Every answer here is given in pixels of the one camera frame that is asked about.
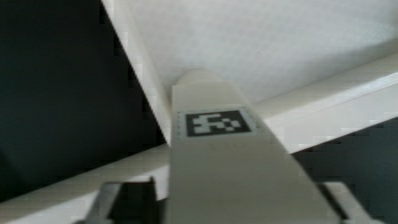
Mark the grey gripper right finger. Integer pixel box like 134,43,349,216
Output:
319,182,386,224

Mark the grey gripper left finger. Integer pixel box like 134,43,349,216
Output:
74,178,161,224

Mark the white desk leg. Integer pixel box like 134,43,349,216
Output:
166,70,342,224

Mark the white desk tabletop tray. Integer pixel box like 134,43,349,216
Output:
100,0,398,151

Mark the white front fence bar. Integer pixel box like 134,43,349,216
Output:
0,145,171,224

